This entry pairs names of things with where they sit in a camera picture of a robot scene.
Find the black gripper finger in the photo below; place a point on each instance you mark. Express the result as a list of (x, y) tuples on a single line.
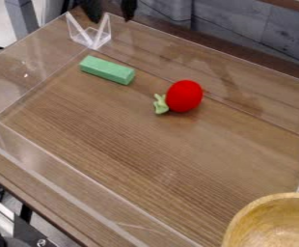
[(128, 8), (92, 9)]

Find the red plush fruit green stem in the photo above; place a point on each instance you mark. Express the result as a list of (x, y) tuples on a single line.
[(181, 98)]

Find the grey table leg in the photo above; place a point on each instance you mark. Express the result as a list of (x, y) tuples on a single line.
[(22, 17)]

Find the green rectangular block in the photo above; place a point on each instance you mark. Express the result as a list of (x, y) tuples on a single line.
[(106, 70)]

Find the wooden bowl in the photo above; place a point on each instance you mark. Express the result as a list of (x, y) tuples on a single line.
[(267, 223)]

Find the clear acrylic enclosure walls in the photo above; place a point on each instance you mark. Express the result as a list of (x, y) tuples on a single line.
[(118, 176)]

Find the black metal bracket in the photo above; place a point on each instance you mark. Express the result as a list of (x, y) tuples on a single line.
[(26, 234)]

